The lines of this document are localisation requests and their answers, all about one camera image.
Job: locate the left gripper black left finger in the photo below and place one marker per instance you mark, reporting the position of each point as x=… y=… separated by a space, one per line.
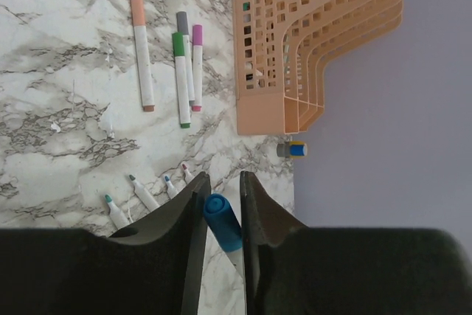
x=152 y=266

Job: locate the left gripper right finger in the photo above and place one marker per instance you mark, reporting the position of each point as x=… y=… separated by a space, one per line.
x=291 y=268

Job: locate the grey cap marker pen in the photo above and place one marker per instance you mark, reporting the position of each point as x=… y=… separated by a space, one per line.
x=183 y=28

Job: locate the pink cap marker pen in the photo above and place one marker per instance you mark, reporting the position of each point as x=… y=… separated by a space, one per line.
x=144 y=194

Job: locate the blue cap marker pen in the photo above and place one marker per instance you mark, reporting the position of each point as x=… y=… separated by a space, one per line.
x=221 y=219

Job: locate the light blue marker pen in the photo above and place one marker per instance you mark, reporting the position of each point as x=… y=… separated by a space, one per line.
x=172 y=191

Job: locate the red end marker pen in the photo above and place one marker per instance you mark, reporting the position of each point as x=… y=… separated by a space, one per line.
x=188 y=176

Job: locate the dark green cap marker pen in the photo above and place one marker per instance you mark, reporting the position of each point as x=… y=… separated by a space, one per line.
x=181 y=80

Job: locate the purple cap marker pen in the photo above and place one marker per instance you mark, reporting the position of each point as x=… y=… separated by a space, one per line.
x=197 y=65

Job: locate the blue small bottle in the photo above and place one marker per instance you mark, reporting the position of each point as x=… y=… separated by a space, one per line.
x=292 y=149

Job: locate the orange plastic file organizer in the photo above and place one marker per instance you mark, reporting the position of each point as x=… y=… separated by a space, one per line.
x=280 y=47

